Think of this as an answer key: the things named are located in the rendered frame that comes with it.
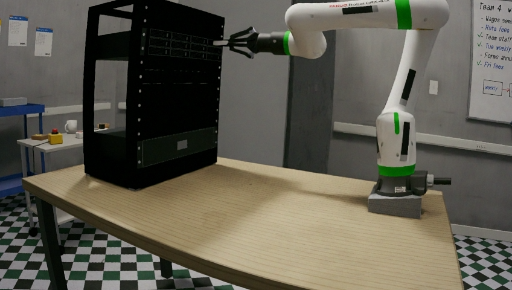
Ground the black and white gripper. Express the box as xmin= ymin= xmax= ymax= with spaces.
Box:
xmin=213 ymin=27 xmax=271 ymax=59

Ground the black server rack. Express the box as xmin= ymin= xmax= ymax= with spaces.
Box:
xmin=83 ymin=0 xmax=225 ymax=192

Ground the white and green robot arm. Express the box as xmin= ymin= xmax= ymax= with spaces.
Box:
xmin=269 ymin=0 xmax=451 ymax=197

